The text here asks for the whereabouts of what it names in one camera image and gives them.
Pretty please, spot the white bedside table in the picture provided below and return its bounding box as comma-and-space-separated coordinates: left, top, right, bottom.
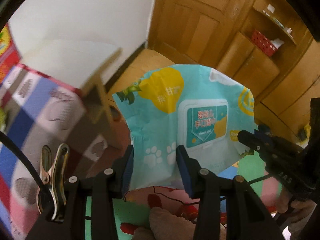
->
22, 40, 121, 127

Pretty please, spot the red perforated basket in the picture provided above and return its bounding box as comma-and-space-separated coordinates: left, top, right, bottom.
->
251, 29, 278, 57

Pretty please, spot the red floral patterned headboard cloth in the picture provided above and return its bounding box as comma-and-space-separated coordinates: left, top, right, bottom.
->
0, 23, 21, 82

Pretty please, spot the wooden cabinet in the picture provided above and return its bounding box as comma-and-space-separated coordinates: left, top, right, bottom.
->
217, 0, 315, 142

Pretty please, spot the metal spring clamp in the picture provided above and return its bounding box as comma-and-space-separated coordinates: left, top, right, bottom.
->
36, 144, 70, 222

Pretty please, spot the person's right hand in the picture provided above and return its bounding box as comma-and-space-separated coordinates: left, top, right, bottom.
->
276, 187, 317, 218

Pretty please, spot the teal wet wipes pack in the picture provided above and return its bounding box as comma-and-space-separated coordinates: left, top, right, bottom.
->
113, 64, 255, 190

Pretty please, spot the checkered heart bed sheet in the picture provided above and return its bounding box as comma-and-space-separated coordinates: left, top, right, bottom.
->
1, 64, 107, 239

